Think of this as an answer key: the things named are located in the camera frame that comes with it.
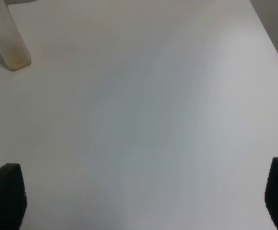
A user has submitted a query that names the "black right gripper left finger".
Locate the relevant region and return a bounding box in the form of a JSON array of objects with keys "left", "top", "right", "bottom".
[{"left": 0, "top": 163, "right": 27, "bottom": 230}]

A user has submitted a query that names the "clear plastic beverage bottle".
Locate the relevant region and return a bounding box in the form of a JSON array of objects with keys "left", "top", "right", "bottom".
[{"left": 0, "top": 0, "right": 32, "bottom": 71}]

